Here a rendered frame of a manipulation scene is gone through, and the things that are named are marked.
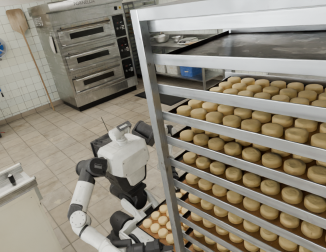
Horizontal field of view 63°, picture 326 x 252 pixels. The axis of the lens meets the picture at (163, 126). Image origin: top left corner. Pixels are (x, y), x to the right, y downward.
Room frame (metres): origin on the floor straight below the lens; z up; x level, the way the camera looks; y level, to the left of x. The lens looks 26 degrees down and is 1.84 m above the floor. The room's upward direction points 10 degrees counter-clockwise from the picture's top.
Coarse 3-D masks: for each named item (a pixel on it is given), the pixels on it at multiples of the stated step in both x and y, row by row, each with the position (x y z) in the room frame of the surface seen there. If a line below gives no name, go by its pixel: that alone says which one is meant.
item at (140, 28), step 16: (144, 32) 0.76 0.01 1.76; (144, 48) 0.75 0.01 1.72; (144, 64) 0.76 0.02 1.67; (144, 80) 0.77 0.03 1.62; (160, 112) 0.77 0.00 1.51; (160, 128) 0.76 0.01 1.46; (160, 144) 0.75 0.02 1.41; (160, 160) 0.76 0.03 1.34; (176, 208) 0.77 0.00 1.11; (176, 224) 0.76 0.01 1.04; (176, 240) 0.76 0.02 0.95
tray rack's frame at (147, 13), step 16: (176, 0) 0.90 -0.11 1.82; (192, 0) 0.69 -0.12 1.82; (208, 0) 0.59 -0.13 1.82; (224, 0) 0.56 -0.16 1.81; (240, 0) 0.53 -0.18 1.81; (256, 0) 0.51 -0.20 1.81; (272, 0) 0.49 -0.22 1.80; (288, 0) 0.47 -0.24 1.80; (304, 0) 0.45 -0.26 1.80; (320, 0) 0.43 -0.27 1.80; (144, 16) 0.73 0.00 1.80; (160, 16) 0.69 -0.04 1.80; (176, 16) 0.65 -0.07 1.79
